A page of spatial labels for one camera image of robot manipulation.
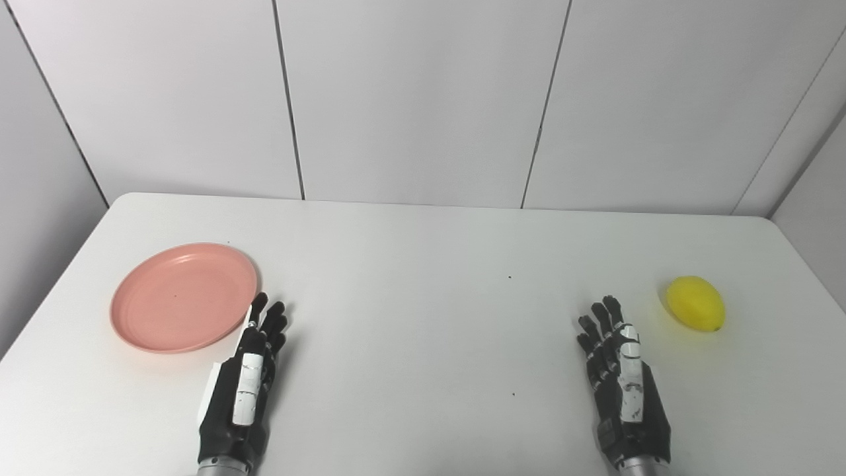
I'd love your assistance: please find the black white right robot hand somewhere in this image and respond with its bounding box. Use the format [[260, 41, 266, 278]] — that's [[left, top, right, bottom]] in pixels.
[[576, 295, 672, 469]]

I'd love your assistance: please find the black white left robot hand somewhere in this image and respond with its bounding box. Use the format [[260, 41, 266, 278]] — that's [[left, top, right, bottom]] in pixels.
[[198, 292, 289, 471]]

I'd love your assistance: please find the pink round plate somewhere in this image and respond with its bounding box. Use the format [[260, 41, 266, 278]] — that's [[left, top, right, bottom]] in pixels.
[[110, 243, 260, 354]]

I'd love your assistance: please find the yellow lemon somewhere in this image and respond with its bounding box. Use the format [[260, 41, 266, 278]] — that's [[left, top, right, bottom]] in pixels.
[[664, 276, 726, 333]]

